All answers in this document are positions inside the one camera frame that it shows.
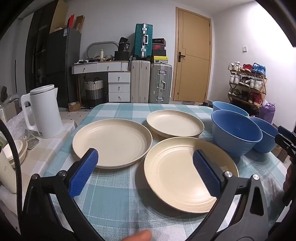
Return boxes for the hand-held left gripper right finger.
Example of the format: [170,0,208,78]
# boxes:
[185,149,270,241]

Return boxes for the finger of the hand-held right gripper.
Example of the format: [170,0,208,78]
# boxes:
[275,126,296,160]

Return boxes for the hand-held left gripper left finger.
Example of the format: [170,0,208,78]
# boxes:
[22,148,104,241]

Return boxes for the blue bowl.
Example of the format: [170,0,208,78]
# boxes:
[249,116,279,154]
[212,101,250,117]
[211,110,263,157]

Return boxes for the cream plate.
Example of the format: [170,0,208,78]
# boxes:
[146,110,204,139]
[144,137,239,214]
[72,119,152,169]

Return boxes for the stack of small cream bowls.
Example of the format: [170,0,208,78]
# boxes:
[5,139,28,167]

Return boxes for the person's left hand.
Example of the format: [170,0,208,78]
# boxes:
[120,229,152,241]

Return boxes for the patterned cardboard box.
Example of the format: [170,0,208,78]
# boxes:
[272,146,287,163]

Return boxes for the purple bag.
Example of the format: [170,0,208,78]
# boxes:
[259,102,275,124]

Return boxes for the white lace table cover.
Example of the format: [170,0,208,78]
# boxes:
[0,113,78,232]

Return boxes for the metal stand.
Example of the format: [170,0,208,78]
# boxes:
[24,129,40,150]

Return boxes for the patterned rug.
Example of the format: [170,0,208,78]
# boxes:
[59,107,93,113]

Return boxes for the dark sandals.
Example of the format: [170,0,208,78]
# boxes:
[181,101,213,107]

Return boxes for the white electric kettle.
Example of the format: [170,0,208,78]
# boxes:
[20,85,63,139]

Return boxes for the wooden shoe rack with shoes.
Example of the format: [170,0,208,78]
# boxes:
[228,61,266,105]

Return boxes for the white cup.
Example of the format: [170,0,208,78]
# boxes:
[0,148,18,193]

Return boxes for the woven laundry basket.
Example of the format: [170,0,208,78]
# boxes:
[85,78,104,107]

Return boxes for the white drawer cabinet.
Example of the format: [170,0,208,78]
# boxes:
[108,72,131,102]

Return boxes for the silver suitcase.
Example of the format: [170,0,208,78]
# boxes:
[149,63,173,104]

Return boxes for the white desk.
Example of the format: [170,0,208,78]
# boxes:
[72,61,131,102]

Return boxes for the beige suitcase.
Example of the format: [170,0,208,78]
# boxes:
[131,60,151,103]

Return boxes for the black refrigerator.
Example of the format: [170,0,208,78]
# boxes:
[25,10,82,108]

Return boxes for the wooden door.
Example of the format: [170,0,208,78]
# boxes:
[173,7,212,102]

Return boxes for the black storage box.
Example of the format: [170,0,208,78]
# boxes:
[114,51,132,62]

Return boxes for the oval grey mirror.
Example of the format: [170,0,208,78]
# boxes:
[87,41,118,61]

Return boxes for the black bag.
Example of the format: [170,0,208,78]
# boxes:
[118,37,130,52]

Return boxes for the black red shoe box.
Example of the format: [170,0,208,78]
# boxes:
[151,38,166,50]

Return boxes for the teal suitcase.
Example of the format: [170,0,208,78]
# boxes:
[134,23,153,59]

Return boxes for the brown cardboard box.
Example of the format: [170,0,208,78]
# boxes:
[75,15,85,33]

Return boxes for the tan cardboard sheet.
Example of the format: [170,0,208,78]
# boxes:
[50,0,68,34]

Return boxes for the black cable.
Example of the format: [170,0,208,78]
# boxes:
[0,120,23,186]

